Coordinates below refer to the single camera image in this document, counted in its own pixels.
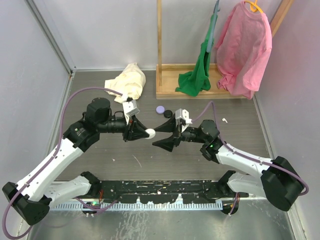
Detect white earbud charging case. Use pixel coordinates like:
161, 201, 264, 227
145, 128, 156, 139

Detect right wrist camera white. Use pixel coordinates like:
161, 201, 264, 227
175, 108, 192, 134

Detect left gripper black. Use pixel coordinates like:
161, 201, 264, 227
97, 113, 149, 142

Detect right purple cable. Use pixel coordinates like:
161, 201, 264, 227
191, 101, 310, 218

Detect orange hanger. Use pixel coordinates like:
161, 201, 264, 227
244, 0, 264, 14

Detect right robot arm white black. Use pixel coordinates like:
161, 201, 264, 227
153, 116, 307, 212

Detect black earbud charging case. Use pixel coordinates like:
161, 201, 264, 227
163, 110, 173, 119

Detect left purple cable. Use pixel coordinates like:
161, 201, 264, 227
1, 86, 130, 238

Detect cream cloth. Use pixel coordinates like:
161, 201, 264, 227
104, 62, 146, 104

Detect white cable duct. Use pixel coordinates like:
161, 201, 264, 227
50, 200, 223, 212

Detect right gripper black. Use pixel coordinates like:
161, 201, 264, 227
152, 113, 208, 152

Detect purple earbud charging case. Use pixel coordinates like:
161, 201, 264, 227
155, 105, 166, 115

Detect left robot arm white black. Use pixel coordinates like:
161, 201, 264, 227
2, 97, 156, 226

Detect pink shirt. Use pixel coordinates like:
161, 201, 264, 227
215, 1, 272, 99

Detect green shirt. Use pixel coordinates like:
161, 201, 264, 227
175, 15, 214, 97

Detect purple cable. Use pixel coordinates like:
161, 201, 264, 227
1, 86, 130, 238
191, 101, 310, 218

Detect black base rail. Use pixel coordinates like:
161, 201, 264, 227
79, 180, 236, 204

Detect blue hanger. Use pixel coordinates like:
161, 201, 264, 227
206, 0, 220, 53

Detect wooden clothes rack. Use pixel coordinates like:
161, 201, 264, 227
155, 0, 293, 100

